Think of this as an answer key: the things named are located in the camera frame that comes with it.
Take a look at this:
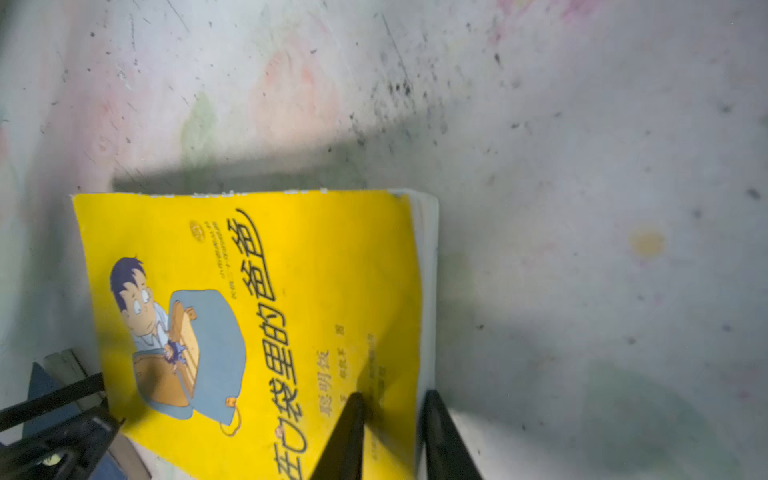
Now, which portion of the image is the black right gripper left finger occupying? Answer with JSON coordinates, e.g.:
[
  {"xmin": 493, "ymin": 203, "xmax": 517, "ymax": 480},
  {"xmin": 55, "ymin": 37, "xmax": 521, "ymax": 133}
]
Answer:
[{"xmin": 310, "ymin": 392, "xmax": 365, "ymax": 480}]

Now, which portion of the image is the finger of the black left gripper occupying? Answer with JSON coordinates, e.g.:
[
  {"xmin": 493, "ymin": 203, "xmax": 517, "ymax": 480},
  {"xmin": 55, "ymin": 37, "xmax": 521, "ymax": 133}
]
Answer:
[{"xmin": 1, "ymin": 374, "xmax": 122, "ymax": 479}]

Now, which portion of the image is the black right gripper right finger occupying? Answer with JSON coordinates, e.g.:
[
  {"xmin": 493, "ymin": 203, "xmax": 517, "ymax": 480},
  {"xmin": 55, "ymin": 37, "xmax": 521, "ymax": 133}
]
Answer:
[{"xmin": 422, "ymin": 390, "xmax": 482, "ymax": 480}]

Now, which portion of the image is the dark blue book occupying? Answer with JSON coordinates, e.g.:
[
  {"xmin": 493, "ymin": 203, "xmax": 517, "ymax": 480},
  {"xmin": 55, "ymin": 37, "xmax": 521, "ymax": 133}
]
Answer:
[{"xmin": 20, "ymin": 349, "xmax": 151, "ymax": 480}]

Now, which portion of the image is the yellow cartoon cover book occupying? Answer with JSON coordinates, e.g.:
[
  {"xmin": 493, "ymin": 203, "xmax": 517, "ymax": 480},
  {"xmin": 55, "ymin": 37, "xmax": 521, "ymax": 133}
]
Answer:
[{"xmin": 73, "ymin": 189, "xmax": 439, "ymax": 479}]

